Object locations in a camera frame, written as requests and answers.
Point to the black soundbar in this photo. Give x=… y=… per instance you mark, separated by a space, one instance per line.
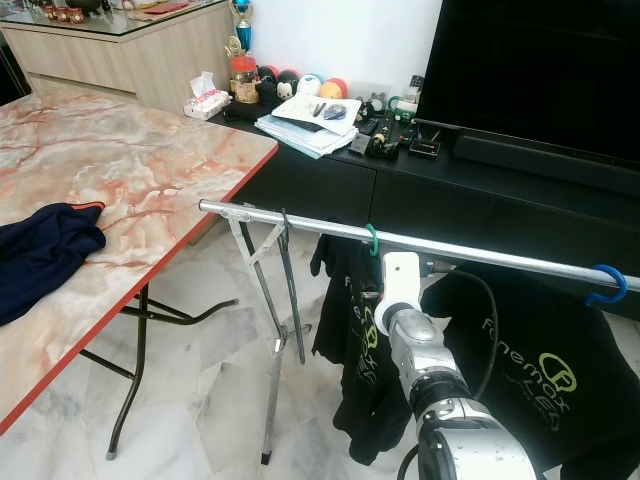
x=540 y=165

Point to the white paper stack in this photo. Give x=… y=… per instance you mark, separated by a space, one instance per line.
x=305 y=135

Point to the black television console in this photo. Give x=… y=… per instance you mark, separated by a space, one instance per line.
x=440 y=200

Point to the large black television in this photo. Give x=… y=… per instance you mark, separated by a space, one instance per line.
x=530 y=70

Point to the green plastic hanger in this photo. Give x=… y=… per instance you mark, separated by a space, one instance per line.
x=374 y=243

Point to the clear plastic bottle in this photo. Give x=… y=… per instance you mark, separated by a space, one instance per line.
x=413 y=97

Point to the red lid jar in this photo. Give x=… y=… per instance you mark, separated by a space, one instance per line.
x=244 y=85

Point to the navy blue shirt red trim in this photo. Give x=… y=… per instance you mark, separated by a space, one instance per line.
x=50 y=255

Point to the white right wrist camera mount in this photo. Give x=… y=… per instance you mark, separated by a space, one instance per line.
x=400 y=280

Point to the light wood sideboard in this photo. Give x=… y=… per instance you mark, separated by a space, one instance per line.
x=110 y=60

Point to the silver metal clothes rack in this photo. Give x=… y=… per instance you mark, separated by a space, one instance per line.
x=260 y=215

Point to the orange round toy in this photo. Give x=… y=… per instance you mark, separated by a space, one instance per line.
x=335 y=90

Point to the black mouse plush toy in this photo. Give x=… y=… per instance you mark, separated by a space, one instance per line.
x=285 y=78

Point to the black shirt green logo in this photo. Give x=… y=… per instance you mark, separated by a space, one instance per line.
x=360 y=410
x=540 y=330

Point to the white round toy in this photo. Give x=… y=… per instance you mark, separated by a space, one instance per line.
x=308 y=85

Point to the marble pattern folding table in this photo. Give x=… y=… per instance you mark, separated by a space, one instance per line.
x=120 y=170

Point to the blue gold trophy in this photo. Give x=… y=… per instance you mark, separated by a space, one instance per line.
x=242 y=15

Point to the pink white tissue box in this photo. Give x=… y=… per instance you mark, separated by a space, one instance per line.
x=207 y=103

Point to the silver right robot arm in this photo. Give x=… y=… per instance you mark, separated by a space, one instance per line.
x=420 y=345

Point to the small black display device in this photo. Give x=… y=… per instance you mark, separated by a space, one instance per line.
x=425 y=150

